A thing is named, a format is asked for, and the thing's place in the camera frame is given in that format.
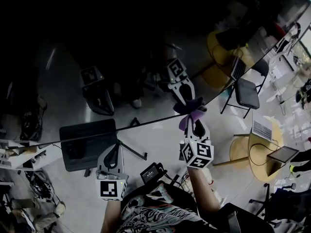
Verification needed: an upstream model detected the round yellow wooden table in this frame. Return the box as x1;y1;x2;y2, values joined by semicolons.
213;116;292;183

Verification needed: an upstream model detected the dark grey open laptop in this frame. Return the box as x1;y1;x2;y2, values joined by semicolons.
266;146;300;177

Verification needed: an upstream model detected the black device with display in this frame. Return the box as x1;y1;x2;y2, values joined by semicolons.
140;163;167;184

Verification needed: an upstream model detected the black office chair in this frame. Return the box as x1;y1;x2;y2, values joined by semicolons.
249;182;311;229

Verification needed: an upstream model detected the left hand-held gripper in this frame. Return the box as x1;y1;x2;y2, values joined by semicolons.
95;143;129;201

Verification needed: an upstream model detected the silver open laptop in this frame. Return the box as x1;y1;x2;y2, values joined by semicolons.
251;110;275;142

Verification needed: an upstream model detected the person's black printed shirt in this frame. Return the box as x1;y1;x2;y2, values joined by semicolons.
120;182;219;233

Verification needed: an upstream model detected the purple cloth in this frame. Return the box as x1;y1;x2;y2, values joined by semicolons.
179;105;208;132

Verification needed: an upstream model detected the white metal shelf rack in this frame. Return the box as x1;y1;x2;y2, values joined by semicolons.
0;139;61;173

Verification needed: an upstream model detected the black screen stand leg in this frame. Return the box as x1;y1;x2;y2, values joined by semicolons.
118;139;148;160

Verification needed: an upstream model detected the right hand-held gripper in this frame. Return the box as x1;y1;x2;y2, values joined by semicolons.
179;116;215;169

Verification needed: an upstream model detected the black harness with cables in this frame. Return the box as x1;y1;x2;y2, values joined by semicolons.
24;171;57;203

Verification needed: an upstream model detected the person's right forearm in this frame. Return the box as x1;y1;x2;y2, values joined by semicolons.
186;165;222;212

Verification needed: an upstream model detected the black folding chair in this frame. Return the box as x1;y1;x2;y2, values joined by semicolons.
220;58;270;119

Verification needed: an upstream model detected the person's left forearm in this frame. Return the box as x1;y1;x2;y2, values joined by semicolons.
100;199;123;233

